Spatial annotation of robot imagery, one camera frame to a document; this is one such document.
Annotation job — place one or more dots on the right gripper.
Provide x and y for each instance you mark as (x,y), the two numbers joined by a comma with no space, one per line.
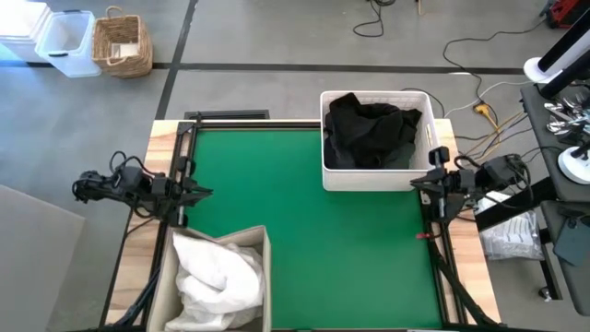
(454,184)

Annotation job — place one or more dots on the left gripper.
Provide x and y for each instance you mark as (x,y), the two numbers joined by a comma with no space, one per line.
(170,191)

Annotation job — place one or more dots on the black garment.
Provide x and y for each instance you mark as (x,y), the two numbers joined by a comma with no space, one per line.
(369,129)

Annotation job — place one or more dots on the white shirt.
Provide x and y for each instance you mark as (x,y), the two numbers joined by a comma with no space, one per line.
(216,272)

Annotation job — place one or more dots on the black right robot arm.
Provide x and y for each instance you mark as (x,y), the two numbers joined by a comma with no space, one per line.
(500,173)

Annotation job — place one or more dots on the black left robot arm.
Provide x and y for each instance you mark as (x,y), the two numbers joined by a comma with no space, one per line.
(129,182)

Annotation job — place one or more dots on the red clamp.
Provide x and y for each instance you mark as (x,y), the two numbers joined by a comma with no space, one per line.
(424,236)

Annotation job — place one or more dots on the white perforated plastic basket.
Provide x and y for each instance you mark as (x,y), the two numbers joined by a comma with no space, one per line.
(369,180)

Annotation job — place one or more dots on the black ribbed bar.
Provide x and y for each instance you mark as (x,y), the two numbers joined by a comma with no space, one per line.
(226,114)

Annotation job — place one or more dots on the yellow power plug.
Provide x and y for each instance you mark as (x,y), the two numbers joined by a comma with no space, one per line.
(482,110)

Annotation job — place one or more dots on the clear plastic bag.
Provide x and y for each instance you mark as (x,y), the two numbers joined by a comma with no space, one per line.
(511,237)

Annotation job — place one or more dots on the green table mat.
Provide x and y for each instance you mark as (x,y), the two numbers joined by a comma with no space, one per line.
(299,207)

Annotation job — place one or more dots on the beige fabric storage bin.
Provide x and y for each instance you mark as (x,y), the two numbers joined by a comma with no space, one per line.
(163,295)

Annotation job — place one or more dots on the black side table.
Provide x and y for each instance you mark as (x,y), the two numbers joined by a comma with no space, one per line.
(537,124)

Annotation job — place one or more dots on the silver metal parts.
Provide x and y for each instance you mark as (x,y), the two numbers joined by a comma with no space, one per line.
(555,124)

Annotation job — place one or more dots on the white round base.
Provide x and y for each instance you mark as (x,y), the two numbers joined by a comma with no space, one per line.
(574,170)

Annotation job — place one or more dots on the white base pole stand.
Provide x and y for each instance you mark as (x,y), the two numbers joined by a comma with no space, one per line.
(537,69)

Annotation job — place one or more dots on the dark teal case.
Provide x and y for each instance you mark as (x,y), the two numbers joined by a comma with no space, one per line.
(574,244)

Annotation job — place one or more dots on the black caster wheel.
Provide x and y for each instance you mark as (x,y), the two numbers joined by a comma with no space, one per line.
(545,292)

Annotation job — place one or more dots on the wicker basket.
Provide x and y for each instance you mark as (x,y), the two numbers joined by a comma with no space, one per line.
(122,46)

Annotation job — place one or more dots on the black pole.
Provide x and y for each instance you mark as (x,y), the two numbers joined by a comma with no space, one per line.
(562,76)

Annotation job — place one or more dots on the grey box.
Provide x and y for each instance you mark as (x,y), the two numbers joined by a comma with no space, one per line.
(32,267)

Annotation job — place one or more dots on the clear plastic storage bin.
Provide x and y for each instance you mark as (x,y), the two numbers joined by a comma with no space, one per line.
(69,43)

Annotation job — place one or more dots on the red toolbox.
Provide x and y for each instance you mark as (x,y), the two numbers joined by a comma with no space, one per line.
(569,11)

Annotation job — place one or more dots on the white plastic storage bin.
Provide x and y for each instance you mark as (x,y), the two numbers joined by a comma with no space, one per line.
(20,27)

